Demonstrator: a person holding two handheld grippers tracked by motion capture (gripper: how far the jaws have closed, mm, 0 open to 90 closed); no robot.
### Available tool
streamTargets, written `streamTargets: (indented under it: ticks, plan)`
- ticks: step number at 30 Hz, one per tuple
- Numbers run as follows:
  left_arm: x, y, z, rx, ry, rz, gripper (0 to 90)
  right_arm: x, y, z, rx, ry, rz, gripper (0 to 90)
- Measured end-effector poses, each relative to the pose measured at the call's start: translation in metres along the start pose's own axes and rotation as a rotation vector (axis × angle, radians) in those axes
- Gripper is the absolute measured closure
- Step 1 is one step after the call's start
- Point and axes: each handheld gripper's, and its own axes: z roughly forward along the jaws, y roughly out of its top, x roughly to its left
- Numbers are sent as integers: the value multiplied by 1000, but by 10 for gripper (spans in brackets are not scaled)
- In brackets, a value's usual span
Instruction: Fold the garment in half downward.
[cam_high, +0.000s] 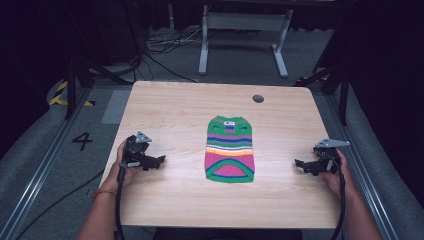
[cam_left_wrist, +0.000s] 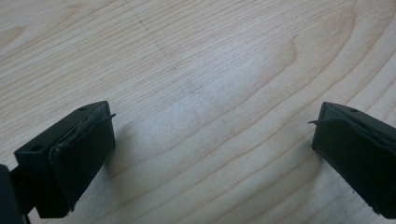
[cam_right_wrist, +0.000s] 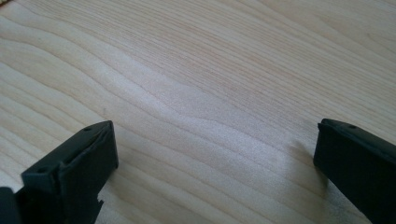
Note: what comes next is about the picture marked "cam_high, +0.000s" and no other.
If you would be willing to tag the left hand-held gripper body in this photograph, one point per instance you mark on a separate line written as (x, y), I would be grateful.
(135, 150)

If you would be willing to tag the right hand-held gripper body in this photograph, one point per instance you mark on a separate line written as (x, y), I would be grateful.
(328, 158)

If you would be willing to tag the striped knit pet sweater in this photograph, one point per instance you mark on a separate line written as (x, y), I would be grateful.
(229, 151)

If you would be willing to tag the person's right hand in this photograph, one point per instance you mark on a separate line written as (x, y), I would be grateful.
(333, 182)

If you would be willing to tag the person's left hand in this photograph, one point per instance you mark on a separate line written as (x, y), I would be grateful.
(111, 178)

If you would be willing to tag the black metal stand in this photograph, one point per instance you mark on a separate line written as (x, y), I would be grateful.
(71, 86)
(341, 90)

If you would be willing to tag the grey round table grommet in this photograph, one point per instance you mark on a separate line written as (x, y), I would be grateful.
(258, 98)

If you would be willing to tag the aluminium floor rail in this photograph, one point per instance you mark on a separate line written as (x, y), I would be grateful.
(363, 166)
(43, 166)

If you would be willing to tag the white metal desk frame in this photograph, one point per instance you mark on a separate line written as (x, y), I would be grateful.
(245, 21)

